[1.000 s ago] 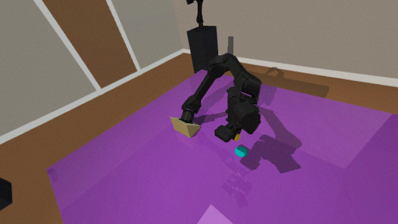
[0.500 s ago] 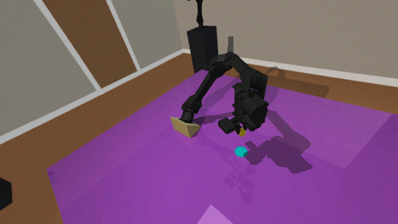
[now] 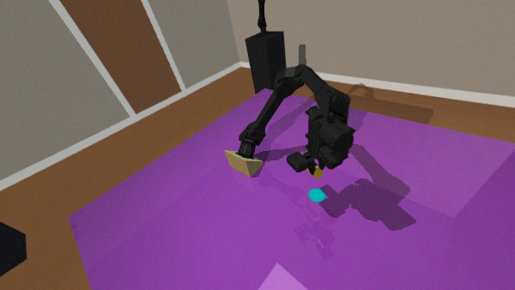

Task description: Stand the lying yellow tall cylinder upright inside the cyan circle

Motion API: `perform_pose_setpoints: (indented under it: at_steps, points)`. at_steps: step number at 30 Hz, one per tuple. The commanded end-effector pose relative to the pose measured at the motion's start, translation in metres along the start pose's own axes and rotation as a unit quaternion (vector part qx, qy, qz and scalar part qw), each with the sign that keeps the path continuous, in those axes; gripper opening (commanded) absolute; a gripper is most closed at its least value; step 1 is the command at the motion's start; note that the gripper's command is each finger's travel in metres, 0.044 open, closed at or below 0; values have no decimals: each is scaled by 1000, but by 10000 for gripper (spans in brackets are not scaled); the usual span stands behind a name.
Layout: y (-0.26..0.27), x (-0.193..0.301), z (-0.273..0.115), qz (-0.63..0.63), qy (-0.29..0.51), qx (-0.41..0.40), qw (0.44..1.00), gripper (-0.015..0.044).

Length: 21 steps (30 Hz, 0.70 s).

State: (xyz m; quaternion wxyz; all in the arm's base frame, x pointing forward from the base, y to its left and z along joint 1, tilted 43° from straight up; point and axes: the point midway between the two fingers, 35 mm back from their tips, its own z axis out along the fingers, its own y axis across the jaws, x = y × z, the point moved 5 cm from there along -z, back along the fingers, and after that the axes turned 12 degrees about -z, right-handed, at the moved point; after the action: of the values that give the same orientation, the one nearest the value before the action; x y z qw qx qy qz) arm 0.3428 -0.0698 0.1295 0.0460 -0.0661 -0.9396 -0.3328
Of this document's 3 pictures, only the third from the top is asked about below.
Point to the cyan circle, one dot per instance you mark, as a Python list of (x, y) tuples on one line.
[(316, 195)]

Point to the yellow tall cylinder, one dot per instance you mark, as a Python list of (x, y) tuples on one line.
[(318, 172)]

